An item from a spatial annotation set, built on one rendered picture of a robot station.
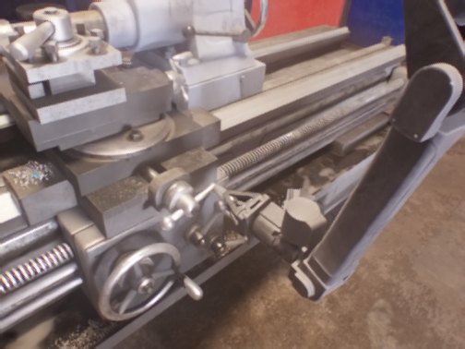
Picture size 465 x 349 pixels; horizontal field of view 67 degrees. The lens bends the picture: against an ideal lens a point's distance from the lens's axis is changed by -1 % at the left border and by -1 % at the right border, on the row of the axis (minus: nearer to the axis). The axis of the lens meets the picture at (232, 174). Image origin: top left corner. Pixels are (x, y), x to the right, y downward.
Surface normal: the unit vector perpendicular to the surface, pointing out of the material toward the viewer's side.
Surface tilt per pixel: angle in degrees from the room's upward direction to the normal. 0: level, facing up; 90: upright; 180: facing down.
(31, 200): 90
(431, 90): 90
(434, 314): 0
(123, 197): 0
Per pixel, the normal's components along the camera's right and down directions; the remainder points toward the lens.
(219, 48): 0.66, 0.13
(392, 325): 0.08, -0.78
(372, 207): -0.79, 0.33
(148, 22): 0.69, 0.43
